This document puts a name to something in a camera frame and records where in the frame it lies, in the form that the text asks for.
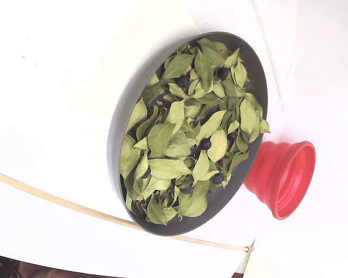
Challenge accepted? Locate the pile of green leaves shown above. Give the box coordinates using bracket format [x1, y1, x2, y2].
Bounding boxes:
[119, 37, 271, 226]

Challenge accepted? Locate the dark grey round bowl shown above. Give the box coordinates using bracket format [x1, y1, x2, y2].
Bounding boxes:
[106, 31, 270, 237]

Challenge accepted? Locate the red collapsible silicone cup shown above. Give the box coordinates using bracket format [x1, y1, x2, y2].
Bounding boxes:
[243, 140, 316, 221]

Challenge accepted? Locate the long wooden dowel rod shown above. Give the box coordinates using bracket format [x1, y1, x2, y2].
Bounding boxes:
[0, 167, 255, 253]

